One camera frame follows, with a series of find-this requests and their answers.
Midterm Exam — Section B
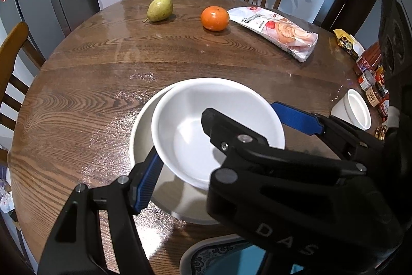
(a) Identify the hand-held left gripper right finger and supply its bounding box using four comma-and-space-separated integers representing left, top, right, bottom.
262, 251, 293, 275

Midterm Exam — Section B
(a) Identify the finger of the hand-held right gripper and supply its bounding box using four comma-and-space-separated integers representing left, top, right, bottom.
201, 107, 274, 155
270, 102, 369, 173

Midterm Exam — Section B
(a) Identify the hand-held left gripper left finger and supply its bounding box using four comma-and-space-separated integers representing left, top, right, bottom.
38, 146, 165, 275

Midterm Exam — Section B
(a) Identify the medium white bowl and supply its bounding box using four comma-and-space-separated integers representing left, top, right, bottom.
151, 77, 286, 192

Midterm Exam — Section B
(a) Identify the large white bowl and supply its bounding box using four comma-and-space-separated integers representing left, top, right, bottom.
129, 82, 226, 226

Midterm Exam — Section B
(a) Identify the small white straight-sided bowl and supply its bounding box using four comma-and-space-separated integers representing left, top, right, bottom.
331, 89, 372, 130

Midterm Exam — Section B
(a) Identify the blue patterned rectangular plate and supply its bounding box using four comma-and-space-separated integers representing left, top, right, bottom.
190, 246, 245, 275

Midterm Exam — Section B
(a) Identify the white rectangular plate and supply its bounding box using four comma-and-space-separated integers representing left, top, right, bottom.
179, 236, 258, 275

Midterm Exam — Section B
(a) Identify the small glass jar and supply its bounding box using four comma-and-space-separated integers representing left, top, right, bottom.
358, 69, 375, 91

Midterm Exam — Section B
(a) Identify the dark sauce jar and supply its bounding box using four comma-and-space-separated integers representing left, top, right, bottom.
368, 83, 387, 107

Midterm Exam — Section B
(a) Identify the red-label sauce jar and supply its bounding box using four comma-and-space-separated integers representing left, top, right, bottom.
378, 98, 391, 118

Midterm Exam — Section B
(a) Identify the yellow snack packet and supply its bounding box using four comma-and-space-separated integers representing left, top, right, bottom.
333, 29, 366, 58

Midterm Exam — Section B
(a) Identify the pink snack bag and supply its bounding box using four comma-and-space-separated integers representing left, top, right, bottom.
227, 6, 319, 63

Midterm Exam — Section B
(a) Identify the orange tangerine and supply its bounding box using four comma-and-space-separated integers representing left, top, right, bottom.
201, 6, 230, 31

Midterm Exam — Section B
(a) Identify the green pear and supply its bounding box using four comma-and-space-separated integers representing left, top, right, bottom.
142, 0, 174, 23

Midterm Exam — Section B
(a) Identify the wooden chair with curved back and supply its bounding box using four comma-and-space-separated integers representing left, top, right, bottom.
0, 22, 46, 166

